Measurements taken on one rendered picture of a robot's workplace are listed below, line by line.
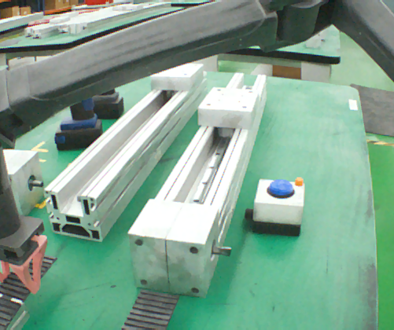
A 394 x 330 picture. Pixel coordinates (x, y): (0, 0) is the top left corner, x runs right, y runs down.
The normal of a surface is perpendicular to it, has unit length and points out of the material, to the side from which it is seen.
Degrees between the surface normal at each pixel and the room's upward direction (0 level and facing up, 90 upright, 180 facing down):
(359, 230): 0
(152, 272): 90
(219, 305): 0
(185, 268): 90
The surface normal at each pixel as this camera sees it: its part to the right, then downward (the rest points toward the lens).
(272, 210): -0.23, 0.43
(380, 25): -0.09, -0.23
